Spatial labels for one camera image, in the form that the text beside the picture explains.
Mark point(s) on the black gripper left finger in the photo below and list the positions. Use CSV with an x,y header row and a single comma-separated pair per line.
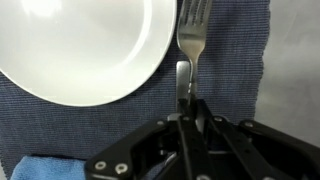
x,y
134,156

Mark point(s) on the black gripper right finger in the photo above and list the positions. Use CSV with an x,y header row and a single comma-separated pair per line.
x,y
254,151

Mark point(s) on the silver fork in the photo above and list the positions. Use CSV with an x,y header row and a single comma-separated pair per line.
x,y
192,34

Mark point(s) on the white round plate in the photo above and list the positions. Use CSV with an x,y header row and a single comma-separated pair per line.
x,y
84,52

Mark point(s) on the dark blue placemat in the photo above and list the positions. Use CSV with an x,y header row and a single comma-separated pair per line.
x,y
230,70

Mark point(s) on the blue folded cloth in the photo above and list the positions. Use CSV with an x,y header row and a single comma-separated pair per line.
x,y
48,168

